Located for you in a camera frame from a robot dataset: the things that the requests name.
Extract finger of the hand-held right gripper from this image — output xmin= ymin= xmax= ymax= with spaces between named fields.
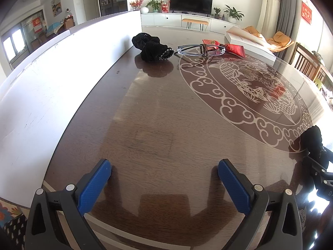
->
xmin=302 ymin=156 xmax=327 ymax=178

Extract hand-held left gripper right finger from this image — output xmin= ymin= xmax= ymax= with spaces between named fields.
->
xmin=218 ymin=159 xmax=303 ymax=250

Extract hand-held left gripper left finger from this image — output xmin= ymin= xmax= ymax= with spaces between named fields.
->
xmin=25 ymin=159 xmax=112 ymax=250

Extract black fuzzy item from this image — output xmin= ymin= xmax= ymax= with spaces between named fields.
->
xmin=300 ymin=125 xmax=329 ymax=168

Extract white board partition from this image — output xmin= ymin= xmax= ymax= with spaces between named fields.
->
xmin=0 ymin=10 xmax=143 ymax=209

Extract wooden chair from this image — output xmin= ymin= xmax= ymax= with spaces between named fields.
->
xmin=290 ymin=42 xmax=333 ymax=89

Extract orange cushioned lounge chair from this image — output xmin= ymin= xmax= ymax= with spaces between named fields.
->
xmin=242 ymin=25 xmax=294 ymax=53

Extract long red packet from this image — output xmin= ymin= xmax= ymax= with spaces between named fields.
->
xmin=224 ymin=43 xmax=246 ymax=58

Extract white flat box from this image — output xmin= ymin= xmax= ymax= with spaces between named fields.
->
xmin=225 ymin=26 xmax=277 ymax=63

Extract small red packet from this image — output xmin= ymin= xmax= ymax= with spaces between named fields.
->
xmin=202 ymin=39 xmax=220 ymax=50

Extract black beaded scrunchie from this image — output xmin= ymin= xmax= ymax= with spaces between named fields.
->
xmin=140 ymin=42 xmax=175 ymax=62

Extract grey curtain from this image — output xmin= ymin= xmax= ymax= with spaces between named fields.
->
xmin=276 ymin=0 xmax=303 ymax=35

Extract covered standing air conditioner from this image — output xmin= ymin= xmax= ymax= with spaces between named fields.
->
xmin=256 ymin=0 xmax=282 ymax=34

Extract orange padded stool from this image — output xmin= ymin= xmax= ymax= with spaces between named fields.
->
xmin=181 ymin=18 xmax=209 ymax=32

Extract large potted plant white pot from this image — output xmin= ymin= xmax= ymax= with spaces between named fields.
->
xmin=224 ymin=4 xmax=245 ymax=23

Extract white television cabinet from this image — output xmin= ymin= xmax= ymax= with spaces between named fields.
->
xmin=140 ymin=12 xmax=241 ymax=34

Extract red flower bouquet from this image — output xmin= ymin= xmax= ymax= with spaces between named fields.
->
xmin=129 ymin=0 xmax=145 ymax=11

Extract black flat television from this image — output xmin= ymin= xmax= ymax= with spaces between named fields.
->
xmin=170 ymin=0 xmax=213 ymax=14

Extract green leafy potted plant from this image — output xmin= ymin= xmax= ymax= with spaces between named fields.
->
xmin=146 ymin=0 xmax=163 ymax=13

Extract clear frame eyeglasses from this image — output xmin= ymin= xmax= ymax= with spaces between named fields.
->
xmin=177 ymin=43 xmax=226 ymax=58

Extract red wall ornament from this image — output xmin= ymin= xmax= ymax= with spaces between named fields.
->
xmin=301 ymin=1 xmax=313 ymax=25

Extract framed wall painting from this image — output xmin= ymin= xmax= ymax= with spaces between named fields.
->
xmin=50 ymin=0 xmax=62 ymax=16

